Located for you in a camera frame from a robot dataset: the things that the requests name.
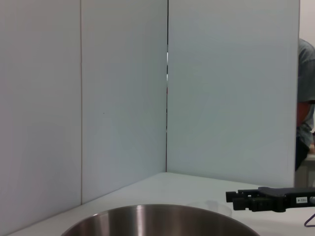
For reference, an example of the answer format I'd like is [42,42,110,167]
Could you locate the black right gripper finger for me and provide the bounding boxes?
[225,189,259,203]
[232,197,254,211]

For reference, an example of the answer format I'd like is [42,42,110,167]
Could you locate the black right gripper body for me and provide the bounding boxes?
[251,186,315,212]

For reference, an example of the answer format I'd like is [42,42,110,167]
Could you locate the stainless steel mixing bowl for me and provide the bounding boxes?
[60,204,261,236]

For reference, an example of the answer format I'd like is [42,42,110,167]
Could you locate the person in grey shirt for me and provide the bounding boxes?
[294,38,315,172]

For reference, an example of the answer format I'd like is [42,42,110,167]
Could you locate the right gripper connector cable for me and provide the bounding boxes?
[304,212,315,227]

